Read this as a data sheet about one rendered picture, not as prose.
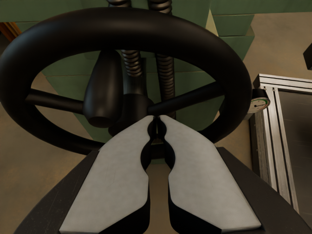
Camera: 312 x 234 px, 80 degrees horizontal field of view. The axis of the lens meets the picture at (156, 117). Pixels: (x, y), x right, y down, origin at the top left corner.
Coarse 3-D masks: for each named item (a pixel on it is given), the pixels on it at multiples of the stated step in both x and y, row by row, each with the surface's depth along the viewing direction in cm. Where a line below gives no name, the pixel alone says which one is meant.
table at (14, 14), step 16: (0, 0) 28; (16, 0) 28; (32, 0) 28; (48, 0) 28; (64, 0) 28; (224, 0) 29; (240, 0) 29; (256, 0) 29; (272, 0) 29; (288, 0) 29; (304, 0) 29; (0, 16) 30; (16, 16) 30; (32, 16) 30; (48, 16) 30; (208, 16) 26
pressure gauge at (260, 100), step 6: (252, 90) 42; (258, 90) 42; (264, 90) 42; (252, 96) 41; (258, 96) 41; (264, 96) 41; (252, 102) 42; (258, 102) 42; (264, 102) 42; (270, 102) 42; (252, 108) 44; (258, 108) 44; (264, 108) 44
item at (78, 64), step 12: (228, 36) 35; (240, 36) 35; (252, 36) 35; (240, 48) 37; (60, 60) 38; (72, 60) 38; (84, 60) 39; (96, 60) 39; (180, 60) 39; (48, 72) 41; (60, 72) 41; (72, 72) 41; (84, 72) 42
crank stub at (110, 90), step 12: (108, 60) 13; (120, 60) 14; (96, 72) 12; (108, 72) 12; (120, 72) 13; (96, 84) 11; (108, 84) 12; (120, 84) 12; (84, 96) 12; (96, 96) 11; (108, 96) 11; (120, 96) 12; (84, 108) 11; (96, 108) 11; (108, 108) 11; (120, 108) 12; (96, 120) 11; (108, 120) 11
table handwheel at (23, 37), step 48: (48, 48) 13; (96, 48) 13; (144, 48) 13; (192, 48) 14; (0, 96) 18; (48, 96) 20; (144, 96) 24; (192, 96) 20; (240, 96) 19; (96, 144) 33
